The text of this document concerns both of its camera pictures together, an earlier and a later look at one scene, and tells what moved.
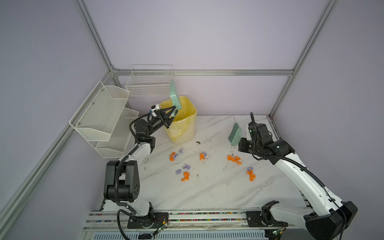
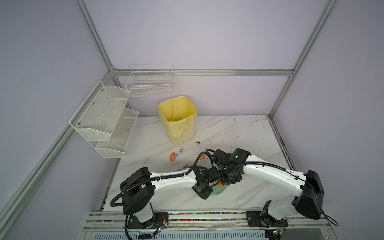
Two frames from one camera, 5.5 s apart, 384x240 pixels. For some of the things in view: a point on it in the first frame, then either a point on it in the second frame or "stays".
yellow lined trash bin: [181, 130] stays
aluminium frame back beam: [203, 72] stays
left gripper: [165, 120] to [205, 195]
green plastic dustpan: [174, 95] to [217, 189]
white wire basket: [150, 80] stays
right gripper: [240, 147] to [234, 177]
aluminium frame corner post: [326, 14] stays
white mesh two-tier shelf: [104, 121] stays
